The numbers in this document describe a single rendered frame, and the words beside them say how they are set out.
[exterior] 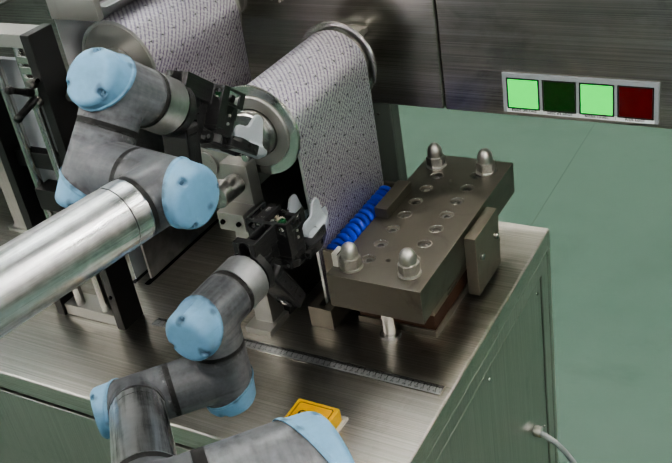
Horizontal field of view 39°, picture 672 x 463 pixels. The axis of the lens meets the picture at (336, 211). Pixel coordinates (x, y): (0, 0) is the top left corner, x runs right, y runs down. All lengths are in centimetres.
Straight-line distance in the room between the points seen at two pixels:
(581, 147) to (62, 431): 266
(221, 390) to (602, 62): 76
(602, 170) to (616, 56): 225
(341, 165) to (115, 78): 53
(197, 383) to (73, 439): 49
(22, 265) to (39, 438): 91
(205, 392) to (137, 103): 41
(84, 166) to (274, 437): 40
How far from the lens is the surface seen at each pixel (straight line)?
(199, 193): 104
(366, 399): 142
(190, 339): 125
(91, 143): 114
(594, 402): 272
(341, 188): 154
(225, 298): 127
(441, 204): 159
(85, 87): 113
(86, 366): 164
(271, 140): 140
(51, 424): 177
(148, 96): 116
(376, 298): 144
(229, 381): 131
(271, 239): 135
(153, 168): 105
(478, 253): 154
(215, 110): 128
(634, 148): 390
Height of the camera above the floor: 185
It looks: 30 degrees down
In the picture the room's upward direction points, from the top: 10 degrees counter-clockwise
